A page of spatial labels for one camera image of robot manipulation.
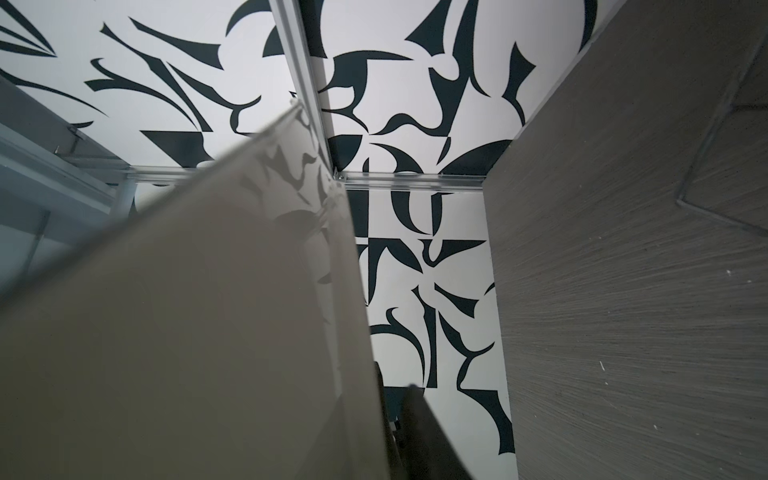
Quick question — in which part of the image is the white square plate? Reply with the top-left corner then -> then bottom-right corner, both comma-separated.
1,104 -> 390,479

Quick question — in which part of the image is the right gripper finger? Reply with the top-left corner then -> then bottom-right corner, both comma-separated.
374,362 -> 472,479

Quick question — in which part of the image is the wire dish rack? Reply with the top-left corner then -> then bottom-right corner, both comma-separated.
674,31 -> 767,242

